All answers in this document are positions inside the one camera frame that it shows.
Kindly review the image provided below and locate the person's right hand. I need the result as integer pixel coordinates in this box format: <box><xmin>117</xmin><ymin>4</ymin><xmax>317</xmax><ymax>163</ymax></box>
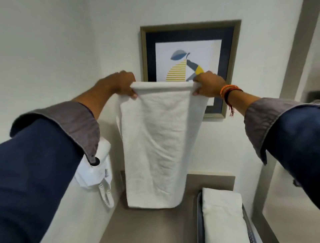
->
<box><xmin>192</xmin><ymin>71</ymin><xmax>228</xmax><ymax>98</ymax></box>

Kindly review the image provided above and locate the person's left hand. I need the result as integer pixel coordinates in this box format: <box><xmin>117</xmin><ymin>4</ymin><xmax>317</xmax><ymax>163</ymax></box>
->
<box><xmin>99</xmin><ymin>71</ymin><xmax>138</xmax><ymax>99</ymax></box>

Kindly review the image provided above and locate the white bath towel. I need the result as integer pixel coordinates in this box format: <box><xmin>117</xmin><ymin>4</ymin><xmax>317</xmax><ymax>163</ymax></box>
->
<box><xmin>116</xmin><ymin>81</ymin><xmax>209</xmax><ymax>209</ymax></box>

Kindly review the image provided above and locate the person's right forearm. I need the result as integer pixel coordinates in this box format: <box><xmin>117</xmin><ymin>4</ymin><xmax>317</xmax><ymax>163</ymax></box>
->
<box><xmin>221</xmin><ymin>86</ymin><xmax>320</xmax><ymax>210</ymax></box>

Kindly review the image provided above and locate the person's left forearm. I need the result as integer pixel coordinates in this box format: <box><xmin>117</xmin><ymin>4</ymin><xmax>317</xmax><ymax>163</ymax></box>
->
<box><xmin>0</xmin><ymin>81</ymin><xmax>118</xmax><ymax>243</ymax></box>

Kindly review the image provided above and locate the framed fruit art print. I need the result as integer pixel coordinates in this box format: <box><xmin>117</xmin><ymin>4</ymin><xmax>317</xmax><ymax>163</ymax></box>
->
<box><xmin>140</xmin><ymin>20</ymin><xmax>242</xmax><ymax>119</ymax></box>

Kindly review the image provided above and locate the folded white towel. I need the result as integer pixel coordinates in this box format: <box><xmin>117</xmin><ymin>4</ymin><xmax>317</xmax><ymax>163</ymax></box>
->
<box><xmin>202</xmin><ymin>187</ymin><xmax>250</xmax><ymax>243</ymax></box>

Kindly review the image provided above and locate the dark metal tray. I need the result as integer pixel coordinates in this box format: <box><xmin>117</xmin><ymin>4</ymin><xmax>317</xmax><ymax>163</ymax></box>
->
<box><xmin>196</xmin><ymin>191</ymin><xmax>256</xmax><ymax>243</ymax></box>

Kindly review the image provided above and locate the orange thread bracelet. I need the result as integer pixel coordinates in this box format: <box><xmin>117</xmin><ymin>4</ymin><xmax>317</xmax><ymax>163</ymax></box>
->
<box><xmin>220</xmin><ymin>85</ymin><xmax>239</xmax><ymax>98</ymax></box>

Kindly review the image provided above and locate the black thread bracelet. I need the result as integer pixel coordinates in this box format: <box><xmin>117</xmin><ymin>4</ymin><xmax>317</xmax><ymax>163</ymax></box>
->
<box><xmin>224</xmin><ymin>87</ymin><xmax>244</xmax><ymax>117</ymax></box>

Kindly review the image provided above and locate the white wall hair dryer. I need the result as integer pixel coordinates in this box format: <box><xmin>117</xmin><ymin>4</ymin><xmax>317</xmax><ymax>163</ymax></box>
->
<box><xmin>74</xmin><ymin>137</ymin><xmax>113</xmax><ymax>189</ymax></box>

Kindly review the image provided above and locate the white coiled dryer cord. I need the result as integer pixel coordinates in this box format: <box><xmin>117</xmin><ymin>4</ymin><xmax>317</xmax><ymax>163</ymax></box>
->
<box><xmin>98</xmin><ymin>182</ymin><xmax>115</xmax><ymax>209</ymax></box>

